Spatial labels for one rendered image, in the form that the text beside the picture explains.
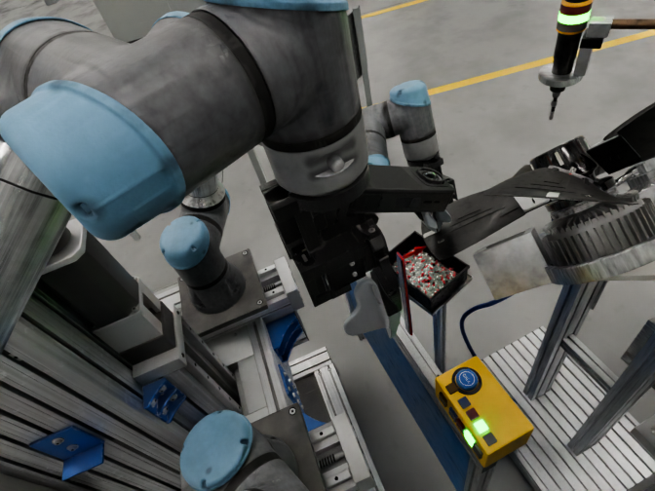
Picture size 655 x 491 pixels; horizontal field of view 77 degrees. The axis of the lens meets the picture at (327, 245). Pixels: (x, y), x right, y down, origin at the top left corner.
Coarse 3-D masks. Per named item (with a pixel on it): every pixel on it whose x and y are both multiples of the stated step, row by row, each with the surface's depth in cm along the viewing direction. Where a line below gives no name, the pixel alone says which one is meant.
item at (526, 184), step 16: (528, 176) 78; (544, 176) 77; (560, 176) 78; (576, 176) 82; (496, 192) 72; (512, 192) 70; (528, 192) 69; (544, 192) 68; (560, 192) 68; (576, 192) 67; (592, 192) 69
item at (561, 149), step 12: (564, 144) 88; (576, 144) 88; (588, 144) 90; (540, 156) 91; (552, 156) 89; (564, 156) 88; (576, 156) 88; (588, 156) 88; (540, 168) 92; (564, 168) 89; (576, 168) 88; (588, 168) 88; (600, 180) 89; (612, 180) 87; (552, 204) 92; (564, 204) 89
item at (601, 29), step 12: (600, 24) 63; (588, 36) 64; (600, 36) 64; (588, 48) 65; (576, 60) 68; (588, 60) 67; (540, 72) 72; (576, 72) 69; (552, 84) 70; (564, 84) 70
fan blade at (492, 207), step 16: (480, 192) 103; (448, 208) 106; (464, 208) 102; (480, 208) 99; (496, 208) 97; (512, 208) 94; (448, 224) 101; (464, 224) 98; (480, 224) 96; (496, 224) 94; (432, 240) 100; (448, 240) 97; (464, 240) 95; (480, 240) 94; (448, 256) 93
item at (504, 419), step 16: (464, 368) 80; (480, 368) 80; (480, 384) 78; (496, 384) 77; (448, 400) 78; (480, 400) 76; (496, 400) 75; (512, 400) 75; (464, 416) 75; (480, 416) 74; (496, 416) 74; (512, 416) 73; (496, 432) 72; (512, 432) 72; (528, 432) 71; (480, 448) 72; (496, 448) 70; (512, 448) 75
